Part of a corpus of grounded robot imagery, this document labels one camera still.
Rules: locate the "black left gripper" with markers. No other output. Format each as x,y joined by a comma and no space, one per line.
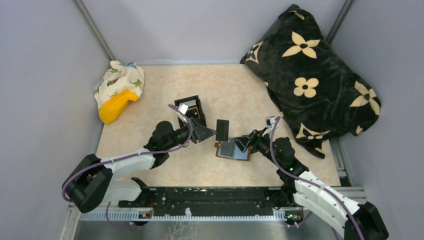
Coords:
197,131

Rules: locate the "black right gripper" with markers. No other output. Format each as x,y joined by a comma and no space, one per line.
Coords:
250,141

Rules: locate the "brown leather card holder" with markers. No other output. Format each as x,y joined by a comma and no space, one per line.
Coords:
238,154

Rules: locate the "black credit card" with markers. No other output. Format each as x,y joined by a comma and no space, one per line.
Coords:
222,130

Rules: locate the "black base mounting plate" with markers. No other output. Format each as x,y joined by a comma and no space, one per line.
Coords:
215,202

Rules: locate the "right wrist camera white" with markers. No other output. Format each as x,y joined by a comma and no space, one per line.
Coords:
270,122

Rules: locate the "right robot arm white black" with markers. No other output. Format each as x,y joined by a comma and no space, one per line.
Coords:
350,219

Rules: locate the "black plastic card tray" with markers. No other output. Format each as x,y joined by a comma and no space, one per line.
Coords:
193,101

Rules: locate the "dinosaur print yellow cloth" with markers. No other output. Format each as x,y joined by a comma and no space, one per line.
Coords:
120,85

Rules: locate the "black floral plush blanket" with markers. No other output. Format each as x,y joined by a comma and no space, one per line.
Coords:
316,92

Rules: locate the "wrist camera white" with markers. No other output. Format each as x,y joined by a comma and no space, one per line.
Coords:
183,108
270,122

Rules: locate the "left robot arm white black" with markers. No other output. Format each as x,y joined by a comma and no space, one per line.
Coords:
96,180

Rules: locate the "grey card in holder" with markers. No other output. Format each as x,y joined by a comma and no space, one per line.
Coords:
226,149

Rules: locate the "dark card in tray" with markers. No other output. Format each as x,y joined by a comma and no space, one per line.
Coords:
193,112

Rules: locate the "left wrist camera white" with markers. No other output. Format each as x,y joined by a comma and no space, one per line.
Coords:
183,108

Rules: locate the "aluminium front rail frame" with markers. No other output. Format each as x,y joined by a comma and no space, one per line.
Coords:
218,205

